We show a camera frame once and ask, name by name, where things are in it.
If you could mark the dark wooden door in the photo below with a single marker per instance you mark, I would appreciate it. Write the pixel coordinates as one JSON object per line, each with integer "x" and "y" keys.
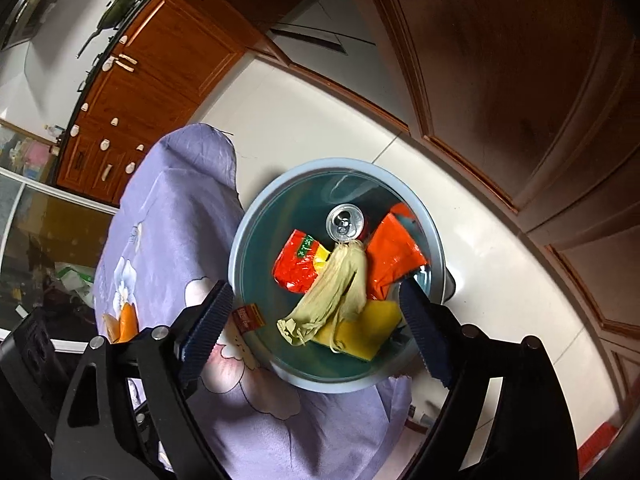
{"x": 500, "y": 60}

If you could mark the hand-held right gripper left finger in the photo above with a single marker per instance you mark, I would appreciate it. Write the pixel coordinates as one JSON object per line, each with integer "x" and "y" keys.
{"x": 202, "y": 330}

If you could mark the steel range hood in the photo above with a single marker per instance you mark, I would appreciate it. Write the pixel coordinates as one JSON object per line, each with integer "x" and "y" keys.
{"x": 35, "y": 5}

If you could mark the orange foil packet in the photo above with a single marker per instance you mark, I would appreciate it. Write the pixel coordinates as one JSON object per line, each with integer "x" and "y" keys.
{"x": 392, "y": 255}

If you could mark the glass sliding door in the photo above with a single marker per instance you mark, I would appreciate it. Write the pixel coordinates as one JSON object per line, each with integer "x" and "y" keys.
{"x": 55, "y": 230}

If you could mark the black plastic box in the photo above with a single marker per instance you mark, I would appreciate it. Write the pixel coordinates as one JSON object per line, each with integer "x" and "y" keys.
{"x": 30, "y": 355}

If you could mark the green and white bag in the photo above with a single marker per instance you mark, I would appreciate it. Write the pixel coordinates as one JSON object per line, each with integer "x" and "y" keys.
{"x": 75, "y": 280}

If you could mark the dark green wok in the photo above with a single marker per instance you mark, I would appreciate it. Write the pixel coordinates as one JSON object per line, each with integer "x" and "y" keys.
{"x": 117, "y": 7}

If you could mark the red snack packet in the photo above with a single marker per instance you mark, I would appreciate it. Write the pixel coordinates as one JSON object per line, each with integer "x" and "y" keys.
{"x": 295, "y": 265}

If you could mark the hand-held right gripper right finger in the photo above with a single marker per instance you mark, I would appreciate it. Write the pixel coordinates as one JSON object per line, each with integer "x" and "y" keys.
{"x": 425, "y": 330}

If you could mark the small red packet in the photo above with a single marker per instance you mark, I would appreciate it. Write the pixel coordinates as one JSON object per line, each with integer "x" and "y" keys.
{"x": 247, "y": 317}

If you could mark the red plastic object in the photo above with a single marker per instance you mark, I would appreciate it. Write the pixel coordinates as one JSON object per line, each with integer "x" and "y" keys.
{"x": 600, "y": 440}

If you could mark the red soda can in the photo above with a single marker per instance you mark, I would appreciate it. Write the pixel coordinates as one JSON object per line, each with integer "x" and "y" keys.
{"x": 345, "y": 222}

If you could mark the round blue trash bin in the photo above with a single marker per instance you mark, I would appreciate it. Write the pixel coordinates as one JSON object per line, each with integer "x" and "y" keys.
{"x": 260, "y": 260}

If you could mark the wooden kitchen cabinet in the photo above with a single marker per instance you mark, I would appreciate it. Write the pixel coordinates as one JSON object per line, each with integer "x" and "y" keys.
{"x": 165, "y": 70}

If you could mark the purple floral tablecloth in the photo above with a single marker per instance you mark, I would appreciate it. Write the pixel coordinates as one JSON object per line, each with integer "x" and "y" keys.
{"x": 175, "y": 200}

